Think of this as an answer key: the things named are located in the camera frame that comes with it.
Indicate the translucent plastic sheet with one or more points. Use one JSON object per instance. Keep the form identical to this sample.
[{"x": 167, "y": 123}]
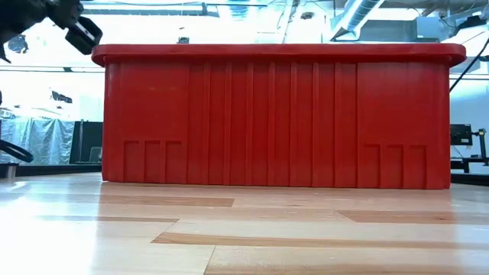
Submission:
[{"x": 49, "y": 141}]

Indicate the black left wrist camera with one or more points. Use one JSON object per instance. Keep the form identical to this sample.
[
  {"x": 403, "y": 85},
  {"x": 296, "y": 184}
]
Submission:
[{"x": 84, "y": 35}]

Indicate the black monitor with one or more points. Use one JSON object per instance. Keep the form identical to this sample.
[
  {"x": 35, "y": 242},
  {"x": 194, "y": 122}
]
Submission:
[{"x": 460, "y": 134}]

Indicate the ceiling light panel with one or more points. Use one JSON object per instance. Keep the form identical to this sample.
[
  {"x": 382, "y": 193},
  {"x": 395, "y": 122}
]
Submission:
[{"x": 137, "y": 7}]

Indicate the red plastic bin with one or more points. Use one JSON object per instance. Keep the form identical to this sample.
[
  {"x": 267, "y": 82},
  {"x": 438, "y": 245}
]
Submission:
[{"x": 324, "y": 122}]

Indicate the black panel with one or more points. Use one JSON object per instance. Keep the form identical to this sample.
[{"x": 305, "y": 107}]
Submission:
[{"x": 88, "y": 133}]

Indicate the black monitor stand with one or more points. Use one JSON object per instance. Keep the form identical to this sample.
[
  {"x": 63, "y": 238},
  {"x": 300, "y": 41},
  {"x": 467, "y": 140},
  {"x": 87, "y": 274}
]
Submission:
[{"x": 483, "y": 149}]

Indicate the silver ceiling duct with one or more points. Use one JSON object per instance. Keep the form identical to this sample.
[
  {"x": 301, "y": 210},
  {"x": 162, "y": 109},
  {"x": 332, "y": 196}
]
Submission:
[{"x": 363, "y": 11}]

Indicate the black bench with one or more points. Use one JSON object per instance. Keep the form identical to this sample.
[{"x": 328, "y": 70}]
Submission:
[{"x": 466, "y": 164}]

